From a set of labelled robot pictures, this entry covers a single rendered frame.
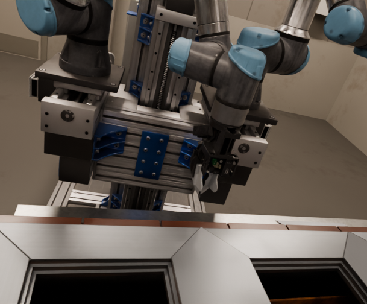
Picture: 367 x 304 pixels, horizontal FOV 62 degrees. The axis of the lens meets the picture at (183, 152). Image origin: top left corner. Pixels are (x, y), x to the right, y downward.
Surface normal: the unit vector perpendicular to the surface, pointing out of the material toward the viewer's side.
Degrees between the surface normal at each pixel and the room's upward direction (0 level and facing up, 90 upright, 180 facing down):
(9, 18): 90
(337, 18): 90
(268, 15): 90
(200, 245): 0
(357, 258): 0
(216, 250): 0
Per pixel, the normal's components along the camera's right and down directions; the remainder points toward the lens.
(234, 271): 0.24, -0.85
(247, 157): 0.07, 0.50
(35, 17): -0.50, 0.41
